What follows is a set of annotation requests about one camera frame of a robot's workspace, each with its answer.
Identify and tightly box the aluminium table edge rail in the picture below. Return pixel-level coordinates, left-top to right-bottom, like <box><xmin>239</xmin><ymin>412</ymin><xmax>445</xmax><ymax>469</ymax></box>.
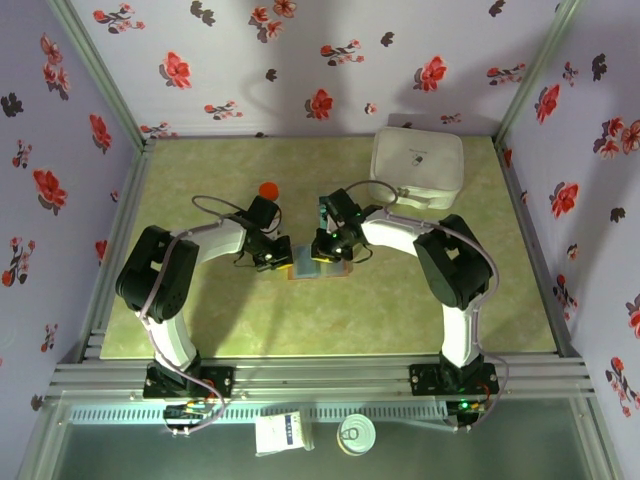
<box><xmin>43</xmin><ymin>353</ymin><xmax>599</xmax><ymax>401</ymax></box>

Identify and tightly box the aluminium side rail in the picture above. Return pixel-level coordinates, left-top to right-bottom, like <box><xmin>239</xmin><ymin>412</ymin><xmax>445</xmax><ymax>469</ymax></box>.
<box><xmin>77</xmin><ymin>139</ymin><xmax>157</xmax><ymax>361</ymax></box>
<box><xmin>492</xmin><ymin>137</ymin><xmax>584</xmax><ymax>359</ymax></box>

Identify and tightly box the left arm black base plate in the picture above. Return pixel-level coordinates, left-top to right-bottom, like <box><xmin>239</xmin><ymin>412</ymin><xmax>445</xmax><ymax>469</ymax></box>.
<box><xmin>143</xmin><ymin>363</ymin><xmax>236</xmax><ymax>400</ymax></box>

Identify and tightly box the silver tin can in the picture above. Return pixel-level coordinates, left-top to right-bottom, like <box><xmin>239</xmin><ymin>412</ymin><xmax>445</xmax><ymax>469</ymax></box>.
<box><xmin>336</xmin><ymin>413</ymin><xmax>377</xmax><ymax>456</ymax></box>

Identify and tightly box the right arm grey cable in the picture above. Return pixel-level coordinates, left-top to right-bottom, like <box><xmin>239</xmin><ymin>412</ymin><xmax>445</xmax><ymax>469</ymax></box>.
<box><xmin>343</xmin><ymin>179</ymin><xmax>511</xmax><ymax>434</ymax></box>

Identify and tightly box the red-capped white bottle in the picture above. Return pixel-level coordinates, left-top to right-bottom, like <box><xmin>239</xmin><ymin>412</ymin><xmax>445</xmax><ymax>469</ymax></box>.
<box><xmin>257</xmin><ymin>181</ymin><xmax>284</xmax><ymax>236</ymax></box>

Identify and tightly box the slotted grey cable duct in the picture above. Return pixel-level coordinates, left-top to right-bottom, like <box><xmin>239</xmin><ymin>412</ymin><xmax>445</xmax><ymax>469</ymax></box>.
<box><xmin>67</xmin><ymin>403</ymin><xmax>451</xmax><ymax>424</ymax></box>

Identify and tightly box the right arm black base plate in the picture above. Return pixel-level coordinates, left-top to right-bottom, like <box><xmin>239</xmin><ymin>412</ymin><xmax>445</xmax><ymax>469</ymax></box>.
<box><xmin>408</xmin><ymin>362</ymin><xmax>500</xmax><ymax>396</ymax></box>

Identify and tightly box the aluminium frame post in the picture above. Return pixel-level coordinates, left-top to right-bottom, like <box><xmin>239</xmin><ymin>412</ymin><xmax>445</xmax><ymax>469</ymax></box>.
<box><xmin>494</xmin><ymin>0</ymin><xmax>584</xmax><ymax>146</ymax></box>
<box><xmin>47</xmin><ymin>0</ymin><xmax>157</xmax><ymax>151</ymax></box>

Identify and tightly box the white box with blue print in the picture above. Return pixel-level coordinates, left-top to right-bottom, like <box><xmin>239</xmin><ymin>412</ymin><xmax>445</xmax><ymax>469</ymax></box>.
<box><xmin>253</xmin><ymin>410</ymin><xmax>316</xmax><ymax>457</ymax></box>

